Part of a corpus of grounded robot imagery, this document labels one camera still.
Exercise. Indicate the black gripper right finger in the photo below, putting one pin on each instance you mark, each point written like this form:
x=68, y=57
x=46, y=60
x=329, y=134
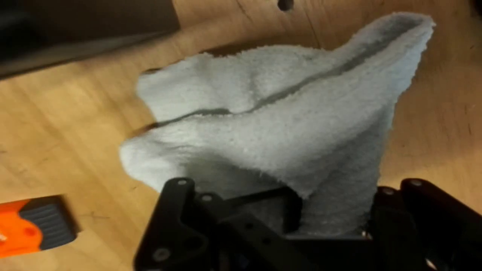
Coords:
x=422, y=228

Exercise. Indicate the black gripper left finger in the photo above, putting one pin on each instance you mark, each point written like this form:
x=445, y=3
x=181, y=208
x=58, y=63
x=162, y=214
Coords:
x=192, y=231

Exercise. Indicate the white towel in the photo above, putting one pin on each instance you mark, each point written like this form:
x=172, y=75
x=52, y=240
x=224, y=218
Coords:
x=309, y=119

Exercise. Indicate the orange black stapler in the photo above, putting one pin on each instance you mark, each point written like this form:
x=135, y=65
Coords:
x=35, y=224

